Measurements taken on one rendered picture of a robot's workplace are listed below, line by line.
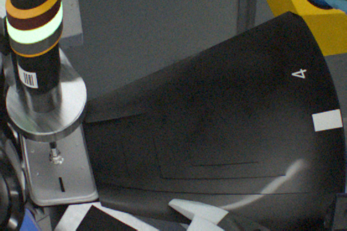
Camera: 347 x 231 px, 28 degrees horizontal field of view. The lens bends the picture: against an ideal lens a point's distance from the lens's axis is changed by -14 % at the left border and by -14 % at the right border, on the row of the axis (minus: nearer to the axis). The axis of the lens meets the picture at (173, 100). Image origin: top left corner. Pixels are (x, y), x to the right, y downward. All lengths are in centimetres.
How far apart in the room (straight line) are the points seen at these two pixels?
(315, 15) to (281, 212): 35
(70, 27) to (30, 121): 63
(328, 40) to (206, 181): 39
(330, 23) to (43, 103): 49
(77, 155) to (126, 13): 93
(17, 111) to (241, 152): 20
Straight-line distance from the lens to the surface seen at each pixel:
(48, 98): 56
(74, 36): 117
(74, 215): 76
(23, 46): 50
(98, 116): 66
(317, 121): 67
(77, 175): 64
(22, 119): 57
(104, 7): 153
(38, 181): 64
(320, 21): 94
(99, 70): 168
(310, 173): 66
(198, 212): 59
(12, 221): 60
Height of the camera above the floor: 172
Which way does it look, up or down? 53 degrees down
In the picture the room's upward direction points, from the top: 1 degrees clockwise
